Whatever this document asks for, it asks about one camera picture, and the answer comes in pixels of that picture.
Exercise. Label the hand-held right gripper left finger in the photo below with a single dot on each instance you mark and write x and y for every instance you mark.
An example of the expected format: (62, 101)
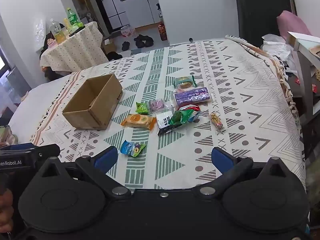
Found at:
(108, 158)

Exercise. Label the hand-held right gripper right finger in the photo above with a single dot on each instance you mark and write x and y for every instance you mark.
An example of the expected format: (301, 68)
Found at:
(222, 160)

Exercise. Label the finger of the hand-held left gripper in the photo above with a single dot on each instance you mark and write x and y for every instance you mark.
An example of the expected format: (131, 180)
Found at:
(47, 150)

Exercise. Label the brown cardboard box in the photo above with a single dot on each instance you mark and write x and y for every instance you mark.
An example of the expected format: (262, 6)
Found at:
(100, 105)

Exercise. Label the purple snack packet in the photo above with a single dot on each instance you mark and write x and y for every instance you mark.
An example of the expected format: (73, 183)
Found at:
(192, 95)

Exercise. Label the person's left hand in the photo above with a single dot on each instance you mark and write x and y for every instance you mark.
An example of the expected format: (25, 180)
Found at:
(5, 212)

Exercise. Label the blue green candy packet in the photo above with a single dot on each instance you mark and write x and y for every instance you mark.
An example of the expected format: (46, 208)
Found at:
(132, 148)

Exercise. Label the small yellow snack packet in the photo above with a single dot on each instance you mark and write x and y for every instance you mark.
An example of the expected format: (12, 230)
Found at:
(217, 122)

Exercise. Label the orange cake packet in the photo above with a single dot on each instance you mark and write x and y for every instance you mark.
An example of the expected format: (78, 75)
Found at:
(138, 120)

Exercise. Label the white bed sheet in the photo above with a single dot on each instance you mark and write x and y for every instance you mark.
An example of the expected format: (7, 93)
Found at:
(37, 100)

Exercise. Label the red white snack packet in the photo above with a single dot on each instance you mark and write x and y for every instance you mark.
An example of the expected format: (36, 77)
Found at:
(191, 110)

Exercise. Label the dark green snack packet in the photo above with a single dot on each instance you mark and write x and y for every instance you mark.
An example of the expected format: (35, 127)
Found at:
(178, 118)

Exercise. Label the small green snack packet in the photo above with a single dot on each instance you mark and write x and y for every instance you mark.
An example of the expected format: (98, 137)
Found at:
(142, 108)

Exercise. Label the black white snack packet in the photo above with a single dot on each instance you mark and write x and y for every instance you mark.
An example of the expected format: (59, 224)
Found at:
(163, 122)

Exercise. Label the pink snack packet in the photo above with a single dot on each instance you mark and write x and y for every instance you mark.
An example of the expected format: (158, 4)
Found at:
(157, 105)

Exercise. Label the clear snack packet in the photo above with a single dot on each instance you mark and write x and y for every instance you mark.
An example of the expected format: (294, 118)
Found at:
(169, 106)

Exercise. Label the teal pastry packet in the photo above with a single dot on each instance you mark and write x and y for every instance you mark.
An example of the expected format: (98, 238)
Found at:
(184, 82)

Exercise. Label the black clothing pile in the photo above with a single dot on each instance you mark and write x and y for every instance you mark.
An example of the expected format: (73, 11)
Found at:
(113, 55)

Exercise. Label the table with dotted tablecloth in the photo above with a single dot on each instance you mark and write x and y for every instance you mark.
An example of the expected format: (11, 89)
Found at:
(72, 50)

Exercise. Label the small cardboard box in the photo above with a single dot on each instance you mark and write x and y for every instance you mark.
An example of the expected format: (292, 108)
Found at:
(109, 47)

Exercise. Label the black slipper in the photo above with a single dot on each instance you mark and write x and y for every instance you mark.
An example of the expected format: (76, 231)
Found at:
(125, 45)

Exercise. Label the clear bottle with yellow drink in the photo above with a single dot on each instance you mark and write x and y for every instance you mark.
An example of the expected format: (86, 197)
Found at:
(57, 31)

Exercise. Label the black shoes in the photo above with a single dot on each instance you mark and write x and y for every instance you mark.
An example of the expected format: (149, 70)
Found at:
(143, 40)

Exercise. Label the white crumpled cloth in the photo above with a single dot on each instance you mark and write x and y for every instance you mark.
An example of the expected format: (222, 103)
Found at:
(276, 47)

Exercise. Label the pink plastic bag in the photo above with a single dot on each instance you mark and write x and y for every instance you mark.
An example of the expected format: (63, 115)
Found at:
(127, 31)

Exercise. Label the green soda bottle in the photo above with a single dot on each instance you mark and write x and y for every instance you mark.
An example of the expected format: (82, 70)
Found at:
(72, 18)

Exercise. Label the white side table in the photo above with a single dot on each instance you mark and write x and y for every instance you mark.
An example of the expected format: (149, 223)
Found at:
(307, 55)

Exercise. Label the dark red bottle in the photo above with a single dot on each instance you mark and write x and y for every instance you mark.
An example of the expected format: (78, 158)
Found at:
(162, 31)

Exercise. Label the pink pillow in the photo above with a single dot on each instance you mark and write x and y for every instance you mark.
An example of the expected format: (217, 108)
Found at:
(292, 25)

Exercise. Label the white cabinet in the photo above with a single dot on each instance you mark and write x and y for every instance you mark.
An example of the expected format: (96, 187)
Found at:
(140, 7)

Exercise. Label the black chair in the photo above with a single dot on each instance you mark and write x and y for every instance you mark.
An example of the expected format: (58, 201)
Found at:
(262, 10)

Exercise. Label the black framed sliding door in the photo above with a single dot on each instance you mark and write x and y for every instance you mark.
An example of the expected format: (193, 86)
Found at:
(110, 2)

